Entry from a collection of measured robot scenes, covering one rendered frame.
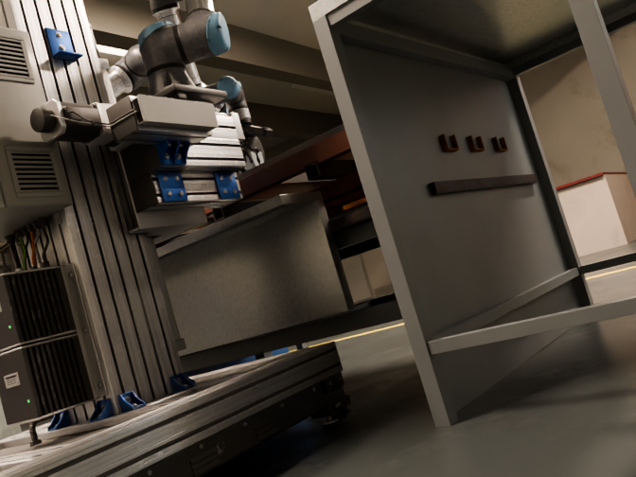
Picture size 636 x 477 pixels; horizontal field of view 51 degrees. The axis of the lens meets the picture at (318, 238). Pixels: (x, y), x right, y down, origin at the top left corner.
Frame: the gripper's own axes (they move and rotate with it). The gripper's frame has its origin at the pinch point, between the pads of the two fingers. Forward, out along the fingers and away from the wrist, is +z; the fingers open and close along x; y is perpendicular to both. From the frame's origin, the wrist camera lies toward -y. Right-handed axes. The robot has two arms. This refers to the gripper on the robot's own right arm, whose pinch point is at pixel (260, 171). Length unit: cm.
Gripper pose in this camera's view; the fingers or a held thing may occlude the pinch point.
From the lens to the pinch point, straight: 244.5
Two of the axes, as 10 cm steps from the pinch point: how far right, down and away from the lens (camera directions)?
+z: 2.8, 9.5, -0.9
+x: -6.0, 1.0, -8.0
